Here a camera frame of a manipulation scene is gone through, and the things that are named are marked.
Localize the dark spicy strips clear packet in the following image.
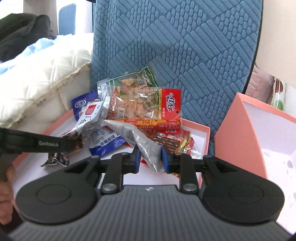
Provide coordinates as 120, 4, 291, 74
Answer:
140, 129, 202, 159

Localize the blue white snack packet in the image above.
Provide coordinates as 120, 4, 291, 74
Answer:
71, 90, 126, 157

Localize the dark red sachet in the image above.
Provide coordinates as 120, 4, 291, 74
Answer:
101, 120, 164, 173

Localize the red sausage stick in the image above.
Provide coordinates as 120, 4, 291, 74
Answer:
115, 119, 181, 130

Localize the red clear tofu snack packet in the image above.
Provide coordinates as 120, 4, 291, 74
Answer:
107, 87, 181, 121

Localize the green clear pickle snack packet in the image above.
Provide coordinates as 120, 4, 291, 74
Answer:
97, 66, 158, 100

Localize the white beef snack packet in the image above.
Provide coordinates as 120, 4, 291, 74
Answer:
41, 99, 104, 167

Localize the person's left hand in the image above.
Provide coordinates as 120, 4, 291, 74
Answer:
0, 166, 16, 225

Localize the cream quilted bed cover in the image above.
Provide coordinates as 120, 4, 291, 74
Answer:
1, 33, 94, 133

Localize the pink shoebox base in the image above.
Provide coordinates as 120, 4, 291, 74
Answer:
214, 93, 296, 234

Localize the light blue sheet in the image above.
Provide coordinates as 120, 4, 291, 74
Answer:
1, 34, 72, 74

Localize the pink quilted bundle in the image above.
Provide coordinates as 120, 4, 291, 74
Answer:
245, 65, 273, 102

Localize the black clothing pile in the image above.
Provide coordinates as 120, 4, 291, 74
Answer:
1, 13, 56, 62

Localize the blue quilted chair cover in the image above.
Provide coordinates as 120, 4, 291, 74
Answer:
90, 0, 263, 156

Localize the blue padded chair back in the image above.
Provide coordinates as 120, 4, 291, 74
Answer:
58, 4, 76, 35

